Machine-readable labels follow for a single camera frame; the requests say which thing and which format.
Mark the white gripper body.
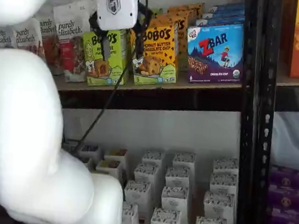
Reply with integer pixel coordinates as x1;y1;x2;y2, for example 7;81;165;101
90;0;140;35

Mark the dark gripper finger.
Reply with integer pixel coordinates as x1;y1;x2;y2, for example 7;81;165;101
130;3;154;62
85;13;115;62

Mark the orange Bobo's peanut butter box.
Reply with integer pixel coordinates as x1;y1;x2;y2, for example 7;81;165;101
143;9;193;72
163;0;205;56
124;21;182;89

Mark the green Bobo's apple pie box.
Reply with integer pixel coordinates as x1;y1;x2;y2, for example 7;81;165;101
77;26;133;90

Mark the blue Zbar snack box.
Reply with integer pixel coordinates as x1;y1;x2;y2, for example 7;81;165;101
209;0;246;16
202;5;246;23
195;11;246;32
181;17;248;89

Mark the white box with colourful print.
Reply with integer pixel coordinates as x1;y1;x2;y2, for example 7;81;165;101
103;146;129;167
79;143;103;161
94;159;122;179

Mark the black metal shelf rack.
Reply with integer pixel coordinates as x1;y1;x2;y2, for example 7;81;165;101
43;0;288;224

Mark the purple snack box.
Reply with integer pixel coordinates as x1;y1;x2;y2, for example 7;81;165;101
268;206;299;224
269;164;299;188
266;183;299;211

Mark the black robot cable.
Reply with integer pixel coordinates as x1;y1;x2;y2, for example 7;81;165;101
66;0;151;162

